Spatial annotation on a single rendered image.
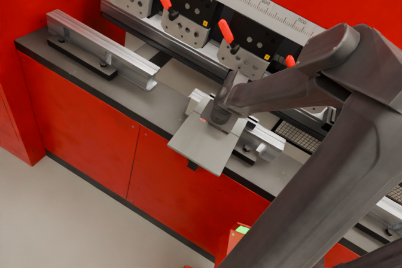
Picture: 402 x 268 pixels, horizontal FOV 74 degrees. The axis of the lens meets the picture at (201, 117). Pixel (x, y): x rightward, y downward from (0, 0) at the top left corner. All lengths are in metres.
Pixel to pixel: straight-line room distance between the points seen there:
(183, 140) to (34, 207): 1.18
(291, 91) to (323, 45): 0.10
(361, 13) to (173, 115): 0.68
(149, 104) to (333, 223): 0.88
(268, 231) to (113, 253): 1.46
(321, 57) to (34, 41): 1.15
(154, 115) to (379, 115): 0.87
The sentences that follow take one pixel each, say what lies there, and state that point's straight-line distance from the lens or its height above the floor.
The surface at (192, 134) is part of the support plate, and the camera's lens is 0.84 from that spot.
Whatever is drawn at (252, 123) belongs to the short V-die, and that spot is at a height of 1.00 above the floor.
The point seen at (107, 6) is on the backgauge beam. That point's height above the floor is 0.96.
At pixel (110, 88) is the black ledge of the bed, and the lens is 1.09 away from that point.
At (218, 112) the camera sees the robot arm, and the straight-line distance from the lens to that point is 0.68.
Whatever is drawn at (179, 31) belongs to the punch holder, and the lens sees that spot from 0.85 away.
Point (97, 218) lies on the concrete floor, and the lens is 1.75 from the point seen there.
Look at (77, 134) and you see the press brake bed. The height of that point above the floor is 0.48.
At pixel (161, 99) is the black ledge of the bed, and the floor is 0.88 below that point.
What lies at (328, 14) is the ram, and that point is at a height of 1.43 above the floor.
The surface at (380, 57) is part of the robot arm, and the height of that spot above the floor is 1.57.
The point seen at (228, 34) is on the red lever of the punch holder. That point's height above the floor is 1.29.
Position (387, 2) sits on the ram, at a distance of 0.71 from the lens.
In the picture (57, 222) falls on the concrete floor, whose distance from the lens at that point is 1.76.
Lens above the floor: 1.65
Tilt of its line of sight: 47 degrees down
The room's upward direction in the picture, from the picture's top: 24 degrees clockwise
